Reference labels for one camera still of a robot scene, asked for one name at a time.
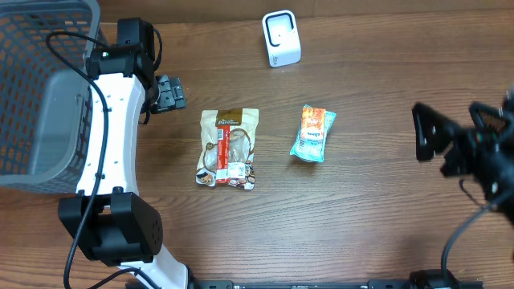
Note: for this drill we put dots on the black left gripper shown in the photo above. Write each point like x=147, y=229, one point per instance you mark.
x=169, y=94

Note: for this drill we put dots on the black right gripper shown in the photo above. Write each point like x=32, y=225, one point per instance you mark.
x=462, y=144

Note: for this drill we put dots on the brown white snack pouch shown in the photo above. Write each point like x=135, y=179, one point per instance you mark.
x=243, y=123

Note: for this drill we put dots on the teal snack bag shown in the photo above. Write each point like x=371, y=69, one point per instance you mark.
x=313, y=151

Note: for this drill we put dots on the red white stick pack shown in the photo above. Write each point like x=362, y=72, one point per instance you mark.
x=223, y=149

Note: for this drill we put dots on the orange tissue pack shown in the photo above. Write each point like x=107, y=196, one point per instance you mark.
x=312, y=123

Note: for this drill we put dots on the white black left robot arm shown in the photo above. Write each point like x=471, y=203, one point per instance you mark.
x=107, y=219

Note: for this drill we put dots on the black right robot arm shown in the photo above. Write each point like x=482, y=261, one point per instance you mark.
x=498, y=193

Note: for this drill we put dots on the white barcode scanner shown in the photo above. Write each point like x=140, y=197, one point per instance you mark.
x=282, y=38

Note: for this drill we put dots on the grey plastic basket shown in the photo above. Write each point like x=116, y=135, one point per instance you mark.
x=46, y=107

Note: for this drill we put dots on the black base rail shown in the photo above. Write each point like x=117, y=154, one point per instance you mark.
x=424, y=279

